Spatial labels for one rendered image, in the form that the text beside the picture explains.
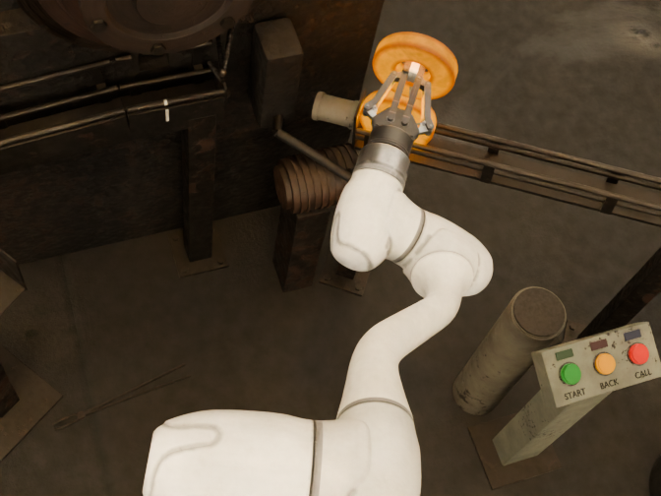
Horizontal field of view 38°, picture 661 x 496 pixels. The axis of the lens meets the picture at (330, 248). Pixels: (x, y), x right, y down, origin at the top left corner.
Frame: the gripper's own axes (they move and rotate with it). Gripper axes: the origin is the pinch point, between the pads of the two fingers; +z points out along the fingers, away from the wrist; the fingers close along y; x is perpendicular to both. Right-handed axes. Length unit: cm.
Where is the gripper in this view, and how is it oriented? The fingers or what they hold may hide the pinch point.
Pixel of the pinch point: (416, 62)
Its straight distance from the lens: 177.7
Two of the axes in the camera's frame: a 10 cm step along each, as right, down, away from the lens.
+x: 1.1, -4.1, -9.1
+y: 9.5, 3.1, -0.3
